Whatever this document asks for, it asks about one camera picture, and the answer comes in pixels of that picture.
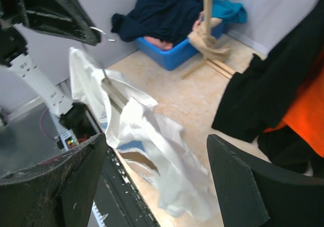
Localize black printed hanging shirt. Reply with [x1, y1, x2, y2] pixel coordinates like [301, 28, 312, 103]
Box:
[211, 0, 323, 143]

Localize teal garment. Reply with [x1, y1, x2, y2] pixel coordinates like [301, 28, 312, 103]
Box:
[211, 0, 248, 24]

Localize white t shirt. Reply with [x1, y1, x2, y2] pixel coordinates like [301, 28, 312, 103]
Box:
[69, 48, 218, 221]

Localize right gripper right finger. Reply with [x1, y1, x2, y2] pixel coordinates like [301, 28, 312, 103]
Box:
[207, 134, 323, 226]

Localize pink garment in basket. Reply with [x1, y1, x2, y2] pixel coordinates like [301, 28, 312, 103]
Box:
[143, 36, 174, 51]

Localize beige garment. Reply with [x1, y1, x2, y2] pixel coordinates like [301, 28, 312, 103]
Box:
[187, 17, 231, 62]

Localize orange hanging shirt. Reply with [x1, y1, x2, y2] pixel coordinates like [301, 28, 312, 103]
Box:
[264, 70, 323, 157]

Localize navy blue garment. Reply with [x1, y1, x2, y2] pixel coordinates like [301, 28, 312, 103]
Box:
[111, 0, 203, 45]

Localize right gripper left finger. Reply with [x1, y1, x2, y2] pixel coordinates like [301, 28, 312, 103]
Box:
[1, 133, 107, 226]

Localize blue plastic basket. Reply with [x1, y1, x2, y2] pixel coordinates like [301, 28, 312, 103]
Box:
[135, 18, 225, 71]

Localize wooden clothes rack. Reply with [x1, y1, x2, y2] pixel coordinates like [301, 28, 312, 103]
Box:
[181, 0, 235, 79]

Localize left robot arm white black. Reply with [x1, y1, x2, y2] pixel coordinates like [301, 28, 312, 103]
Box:
[1, 0, 101, 130]

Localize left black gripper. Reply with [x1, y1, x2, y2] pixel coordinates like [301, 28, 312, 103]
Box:
[1, 0, 101, 46]

